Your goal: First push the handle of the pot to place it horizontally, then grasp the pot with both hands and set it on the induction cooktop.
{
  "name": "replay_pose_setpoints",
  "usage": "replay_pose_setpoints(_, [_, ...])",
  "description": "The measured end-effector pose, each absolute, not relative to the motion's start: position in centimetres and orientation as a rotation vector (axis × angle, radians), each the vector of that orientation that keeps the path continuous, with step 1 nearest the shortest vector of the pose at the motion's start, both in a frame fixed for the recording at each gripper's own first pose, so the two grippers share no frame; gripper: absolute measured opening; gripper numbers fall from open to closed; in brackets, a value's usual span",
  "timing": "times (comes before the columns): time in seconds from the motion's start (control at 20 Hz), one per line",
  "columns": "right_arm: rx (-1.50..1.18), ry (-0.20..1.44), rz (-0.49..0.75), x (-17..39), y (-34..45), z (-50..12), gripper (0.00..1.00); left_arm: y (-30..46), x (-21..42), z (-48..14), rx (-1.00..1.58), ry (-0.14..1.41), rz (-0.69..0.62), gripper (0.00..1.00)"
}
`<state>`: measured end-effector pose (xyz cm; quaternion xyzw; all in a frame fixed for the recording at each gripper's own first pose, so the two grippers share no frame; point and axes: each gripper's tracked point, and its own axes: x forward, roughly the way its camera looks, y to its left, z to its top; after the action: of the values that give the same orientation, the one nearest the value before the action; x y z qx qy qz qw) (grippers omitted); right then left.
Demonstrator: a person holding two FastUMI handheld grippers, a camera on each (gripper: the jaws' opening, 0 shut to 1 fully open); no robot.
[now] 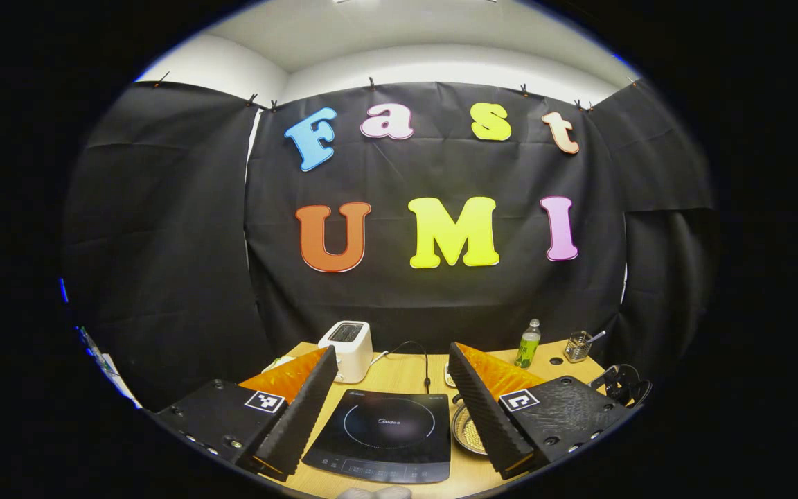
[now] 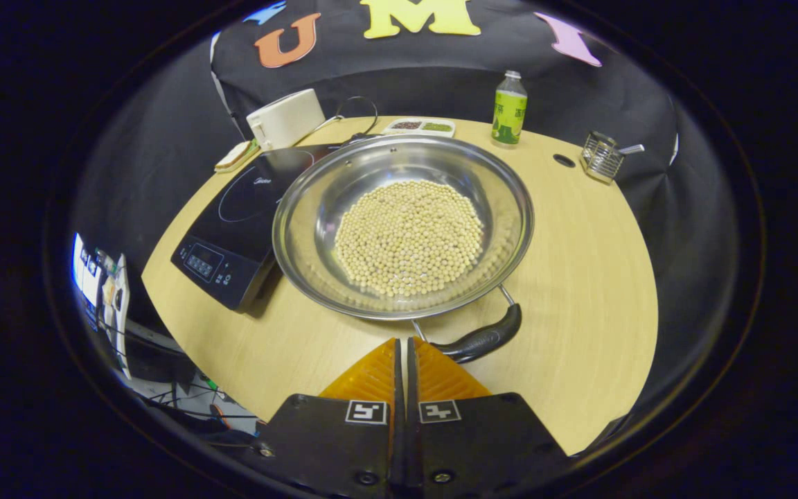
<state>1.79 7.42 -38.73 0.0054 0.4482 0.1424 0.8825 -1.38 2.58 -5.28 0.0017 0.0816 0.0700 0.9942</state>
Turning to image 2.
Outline green label drink bottle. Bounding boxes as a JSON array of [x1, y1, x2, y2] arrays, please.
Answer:
[[490, 70, 529, 148]]

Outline white equipment stand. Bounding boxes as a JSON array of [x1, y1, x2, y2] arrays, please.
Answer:
[[71, 232, 133, 380]]

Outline tangle of floor cables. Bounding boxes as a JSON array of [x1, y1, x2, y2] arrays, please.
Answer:
[[129, 371, 261, 448]]

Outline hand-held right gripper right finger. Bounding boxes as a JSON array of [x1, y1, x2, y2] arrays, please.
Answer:
[[407, 337, 570, 499]]

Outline white toaster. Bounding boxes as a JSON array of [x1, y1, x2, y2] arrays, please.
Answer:
[[247, 88, 327, 151]]

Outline pile of soybeans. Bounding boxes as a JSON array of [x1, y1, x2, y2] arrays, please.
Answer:
[[334, 180, 485, 299]]

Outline white divided bean tray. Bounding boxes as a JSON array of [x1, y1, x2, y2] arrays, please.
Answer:
[[381, 117, 456, 138]]

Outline steel pot with black handle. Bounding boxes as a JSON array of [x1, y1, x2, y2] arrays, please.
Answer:
[[272, 134, 535, 365]]

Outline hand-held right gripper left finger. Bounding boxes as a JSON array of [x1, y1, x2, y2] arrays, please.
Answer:
[[259, 338, 406, 499]]

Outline black induction cooktop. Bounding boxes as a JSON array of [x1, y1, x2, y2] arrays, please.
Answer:
[[170, 142, 344, 313]]

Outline white bread slice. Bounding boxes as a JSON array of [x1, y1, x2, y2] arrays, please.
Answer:
[[215, 141, 253, 171]]

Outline black power cable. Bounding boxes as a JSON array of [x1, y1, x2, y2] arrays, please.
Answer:
[[326, 96, 380, 145]]

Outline steel wire utensil holder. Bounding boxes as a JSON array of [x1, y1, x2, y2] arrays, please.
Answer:
[[580, 132, 625, 184]]

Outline small green plate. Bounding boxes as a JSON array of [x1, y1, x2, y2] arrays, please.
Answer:
[[214, 140, 261, 174]]

